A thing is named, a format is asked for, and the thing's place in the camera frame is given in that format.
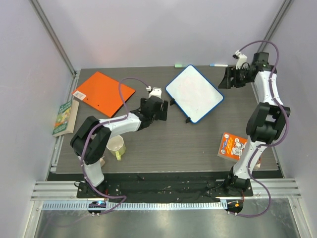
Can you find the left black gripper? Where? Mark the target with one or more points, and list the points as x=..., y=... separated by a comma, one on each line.
x=162, y=114

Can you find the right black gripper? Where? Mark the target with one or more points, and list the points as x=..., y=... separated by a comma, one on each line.
x=231, y=77

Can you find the blue framed whiteboard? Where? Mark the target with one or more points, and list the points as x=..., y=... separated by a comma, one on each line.
x=194, y=94

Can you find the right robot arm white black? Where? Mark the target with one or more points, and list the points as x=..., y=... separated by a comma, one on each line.
x=266, y=123

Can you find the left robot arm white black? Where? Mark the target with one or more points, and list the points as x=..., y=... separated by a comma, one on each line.
x=91, y=139

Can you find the blue white marker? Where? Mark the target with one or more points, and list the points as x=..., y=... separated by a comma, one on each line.
x=218, y=65

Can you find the orange folder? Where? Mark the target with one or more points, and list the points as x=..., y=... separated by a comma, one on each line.
x=101, y=93

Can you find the orange cover book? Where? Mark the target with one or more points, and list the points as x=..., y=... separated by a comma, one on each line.
x=231, y=147

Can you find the pink power adapter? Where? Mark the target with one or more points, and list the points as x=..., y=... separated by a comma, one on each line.
x=102, y=161

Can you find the green cover book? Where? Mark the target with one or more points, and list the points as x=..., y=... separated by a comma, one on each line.
x=66, y=118

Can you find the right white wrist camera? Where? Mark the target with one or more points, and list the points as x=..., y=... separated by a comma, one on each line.
x=241, y=59

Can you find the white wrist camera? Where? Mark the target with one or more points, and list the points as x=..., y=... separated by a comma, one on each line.
x=241, y=59
x=154, y=91

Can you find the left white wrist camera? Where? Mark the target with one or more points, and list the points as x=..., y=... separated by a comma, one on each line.
x=154, y=91

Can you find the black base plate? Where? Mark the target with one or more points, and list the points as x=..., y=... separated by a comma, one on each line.
x=178, y=187

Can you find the slotted cable duct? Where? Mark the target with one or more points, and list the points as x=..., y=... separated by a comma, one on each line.
x=93, y=205

